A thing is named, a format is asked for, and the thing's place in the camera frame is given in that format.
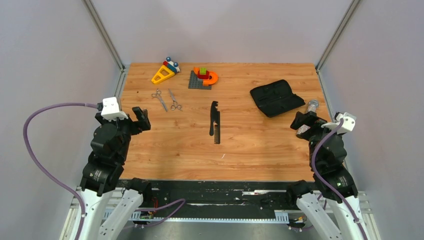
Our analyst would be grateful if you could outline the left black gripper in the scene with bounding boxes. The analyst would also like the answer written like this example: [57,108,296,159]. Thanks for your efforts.
[96,105,151,161]

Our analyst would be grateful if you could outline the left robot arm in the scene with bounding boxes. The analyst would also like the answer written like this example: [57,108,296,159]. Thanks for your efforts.
[72,106,153,240]

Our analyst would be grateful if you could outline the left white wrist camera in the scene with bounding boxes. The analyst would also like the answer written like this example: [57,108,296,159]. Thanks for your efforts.
[100,96,129,121]

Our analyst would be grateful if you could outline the black straight comb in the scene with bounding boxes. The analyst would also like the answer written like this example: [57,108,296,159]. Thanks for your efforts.
[213,111,221,144]

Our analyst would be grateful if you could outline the black zip tool case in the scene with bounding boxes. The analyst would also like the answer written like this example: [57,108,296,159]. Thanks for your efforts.
[249,79,306,118]

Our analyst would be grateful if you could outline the silver scissors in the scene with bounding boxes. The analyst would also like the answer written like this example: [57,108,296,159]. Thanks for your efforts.
[151,88,168,112]
[168,88,183,111]

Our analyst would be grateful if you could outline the green lego block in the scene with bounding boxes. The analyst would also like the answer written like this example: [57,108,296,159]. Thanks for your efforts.
[198,67,208,76]

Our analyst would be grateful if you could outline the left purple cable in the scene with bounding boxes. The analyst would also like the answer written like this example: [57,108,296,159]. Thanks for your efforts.
[22,102,100,240]

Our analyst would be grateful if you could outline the red lego block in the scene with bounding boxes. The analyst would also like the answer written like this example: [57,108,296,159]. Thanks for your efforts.
[197,70,210,80]

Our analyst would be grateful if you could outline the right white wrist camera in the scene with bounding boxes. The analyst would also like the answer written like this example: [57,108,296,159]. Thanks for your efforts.
[321,112,357,135]

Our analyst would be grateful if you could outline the clear tube of beads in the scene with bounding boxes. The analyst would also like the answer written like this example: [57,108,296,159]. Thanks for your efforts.
[293,99,320,139]

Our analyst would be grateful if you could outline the orange curved toy piece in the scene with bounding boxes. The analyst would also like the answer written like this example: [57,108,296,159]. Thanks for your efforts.
[193,67,219,87]

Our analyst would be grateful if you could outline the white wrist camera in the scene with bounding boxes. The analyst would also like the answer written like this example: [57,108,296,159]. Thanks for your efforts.
[100,96,129,121]
[321,112,357,135]

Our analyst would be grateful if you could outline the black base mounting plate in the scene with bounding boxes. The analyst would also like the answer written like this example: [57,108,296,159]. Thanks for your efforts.
[141,180,299,219]

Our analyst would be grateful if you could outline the grey lego baseplate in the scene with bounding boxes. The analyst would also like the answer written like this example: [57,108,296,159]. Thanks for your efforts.
[188,70,212,90]

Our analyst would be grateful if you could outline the silver scissors right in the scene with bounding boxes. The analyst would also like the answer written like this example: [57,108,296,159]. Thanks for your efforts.
[168,88,183,111]

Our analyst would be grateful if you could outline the black handled tail comb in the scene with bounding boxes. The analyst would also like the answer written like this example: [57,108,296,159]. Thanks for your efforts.
[209,101,218,136]

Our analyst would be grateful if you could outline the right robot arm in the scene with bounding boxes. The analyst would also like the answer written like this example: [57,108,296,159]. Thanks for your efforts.
[285,111,370,240]

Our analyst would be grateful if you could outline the silver scissors left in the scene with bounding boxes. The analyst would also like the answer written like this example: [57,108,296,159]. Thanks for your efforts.
[151,88,168,112]

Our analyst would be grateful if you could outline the yellow triangle toy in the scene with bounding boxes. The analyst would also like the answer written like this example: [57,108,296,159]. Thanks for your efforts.
[151,56,181,85]

